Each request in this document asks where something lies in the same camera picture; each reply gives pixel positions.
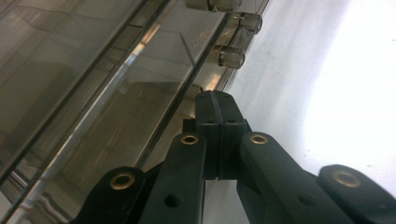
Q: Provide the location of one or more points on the white board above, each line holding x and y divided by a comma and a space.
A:
280, 93

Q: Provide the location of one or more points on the smoky transparent drawer box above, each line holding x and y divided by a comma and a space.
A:
93, 77

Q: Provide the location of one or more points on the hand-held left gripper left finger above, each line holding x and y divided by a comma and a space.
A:
208, 124

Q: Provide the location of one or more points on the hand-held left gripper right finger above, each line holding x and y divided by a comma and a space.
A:
232, 130

